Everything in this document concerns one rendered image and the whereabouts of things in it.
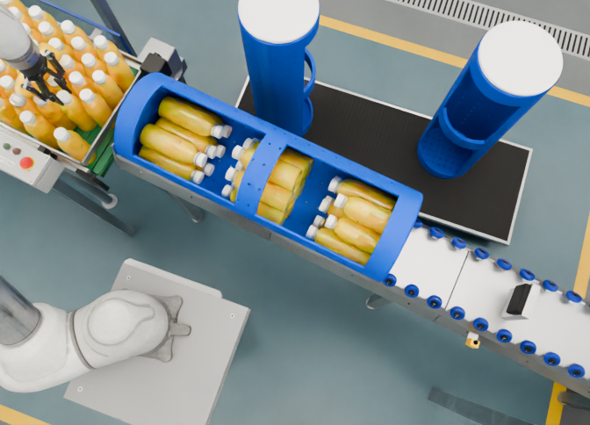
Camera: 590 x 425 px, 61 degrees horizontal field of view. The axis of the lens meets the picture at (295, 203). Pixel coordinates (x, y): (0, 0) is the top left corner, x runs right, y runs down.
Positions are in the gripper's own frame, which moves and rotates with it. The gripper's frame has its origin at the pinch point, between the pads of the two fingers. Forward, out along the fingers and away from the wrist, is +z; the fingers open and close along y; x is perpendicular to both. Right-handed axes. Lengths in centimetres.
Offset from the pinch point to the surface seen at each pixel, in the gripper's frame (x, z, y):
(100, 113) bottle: -9.4, 9.8, 1.9
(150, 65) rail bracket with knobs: -13.8, 12.1, 25.0
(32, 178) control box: -7.0, 2.3, -26.7
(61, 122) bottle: 3.3, 14.3, -5.6
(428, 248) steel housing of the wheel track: -123, 20, 11
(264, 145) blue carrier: -67, -11, 9
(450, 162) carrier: -129, 96, 77
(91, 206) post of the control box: 0, 58, -24
